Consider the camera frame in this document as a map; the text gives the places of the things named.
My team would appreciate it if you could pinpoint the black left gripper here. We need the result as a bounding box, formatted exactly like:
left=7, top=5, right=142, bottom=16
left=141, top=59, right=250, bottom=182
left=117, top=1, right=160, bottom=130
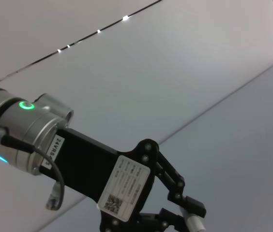
left=42, top=129, right=159, bottom=232

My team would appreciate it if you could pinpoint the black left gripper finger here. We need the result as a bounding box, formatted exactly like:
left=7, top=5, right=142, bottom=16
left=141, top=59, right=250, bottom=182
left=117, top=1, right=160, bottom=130
left=136, top=207, right=188, bottom=232
left=154, top=148, right=207, bottom=218

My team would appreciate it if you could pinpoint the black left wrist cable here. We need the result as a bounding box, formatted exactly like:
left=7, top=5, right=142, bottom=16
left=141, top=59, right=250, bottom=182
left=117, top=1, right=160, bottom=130
left=0, top=127, right=66, bottom=211

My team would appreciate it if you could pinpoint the silver ballpoint pen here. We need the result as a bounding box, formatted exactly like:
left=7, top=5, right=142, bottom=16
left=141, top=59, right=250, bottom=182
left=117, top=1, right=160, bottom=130
left=179, top=206, right=208, bottom=232

